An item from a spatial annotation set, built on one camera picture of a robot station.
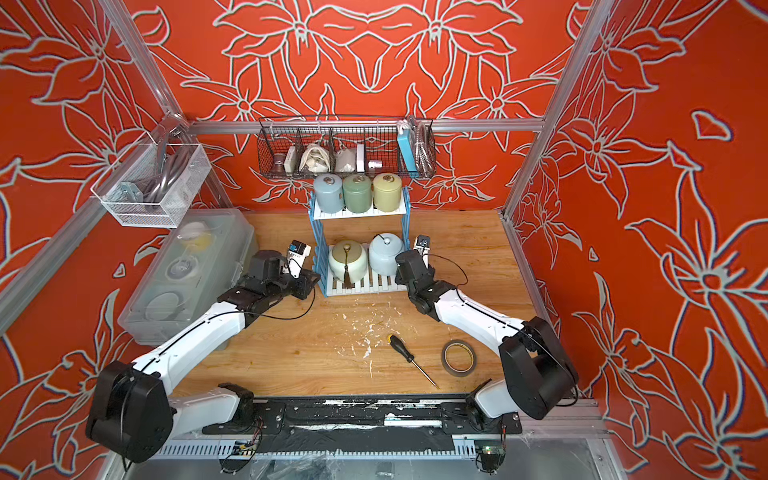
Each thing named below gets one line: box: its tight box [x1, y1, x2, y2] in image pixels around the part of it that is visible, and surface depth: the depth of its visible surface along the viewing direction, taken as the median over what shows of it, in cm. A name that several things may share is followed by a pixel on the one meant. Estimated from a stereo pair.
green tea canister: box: [343, 173, 372, 213], surface depth 80 cm
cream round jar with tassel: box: [328, 240, 368, 289], surface depth 94 cm
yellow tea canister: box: [372, 172, 402, 213], surface depth 80 cm
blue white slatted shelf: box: [309, 186, 411, 298], surface depth 96 cm
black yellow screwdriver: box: [388, 335, 439, 389], surface depth 85 cm
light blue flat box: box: [397, 129, 418, 175], surface depth 86 cm
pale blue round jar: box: [368, 232, 404, 276], surface depth 95 cm
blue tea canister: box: [314, 174, 344, 214], surface depth 80 cm
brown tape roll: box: [441, 339, 476, 377], surface depth 84 cm
